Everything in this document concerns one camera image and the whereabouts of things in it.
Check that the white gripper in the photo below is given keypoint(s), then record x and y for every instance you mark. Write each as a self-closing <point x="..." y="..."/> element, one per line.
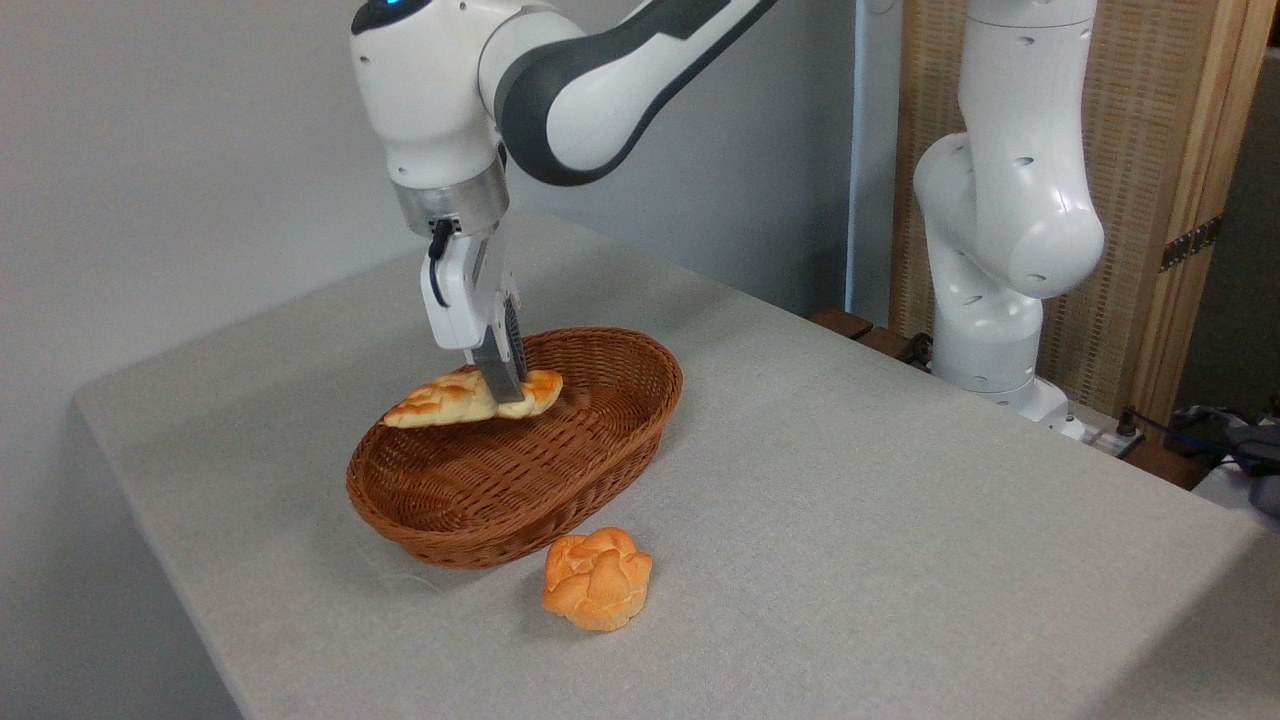
<point x="465" y="290"/>

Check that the long braided bread loaf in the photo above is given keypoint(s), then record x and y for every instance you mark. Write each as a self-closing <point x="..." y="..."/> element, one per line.
<point x="440" y="400"/>

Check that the black plug at robot base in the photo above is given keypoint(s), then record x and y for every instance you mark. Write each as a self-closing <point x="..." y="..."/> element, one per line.
<point x="918" y="350"/>

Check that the white Franka Panda arm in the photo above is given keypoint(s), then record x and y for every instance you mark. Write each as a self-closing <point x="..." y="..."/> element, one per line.
<point x="1010" y="200"/>

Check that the round knotted bread roll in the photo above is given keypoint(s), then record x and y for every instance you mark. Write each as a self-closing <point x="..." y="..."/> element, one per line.
<point x="597" y="585"/>

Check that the brown oval wicker basket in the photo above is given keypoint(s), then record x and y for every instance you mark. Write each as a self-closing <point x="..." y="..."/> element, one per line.
<point x="480" y="510"/>

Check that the brown wooden block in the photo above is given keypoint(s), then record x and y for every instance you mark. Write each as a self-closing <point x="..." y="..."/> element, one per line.
<point x="840" y="322"/>
<point x="885" y="343"/>

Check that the white vertical pole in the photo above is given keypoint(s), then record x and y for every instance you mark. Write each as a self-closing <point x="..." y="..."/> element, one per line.
<point x="853" y="150"/>

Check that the wooden rattan folding screen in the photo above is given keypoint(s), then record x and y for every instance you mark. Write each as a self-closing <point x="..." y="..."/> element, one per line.
<point x="1145" y="120"/>

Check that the dark metal screen hinge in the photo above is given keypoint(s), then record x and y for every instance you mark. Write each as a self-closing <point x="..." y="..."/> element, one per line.
<point x="1190" y="243"/>

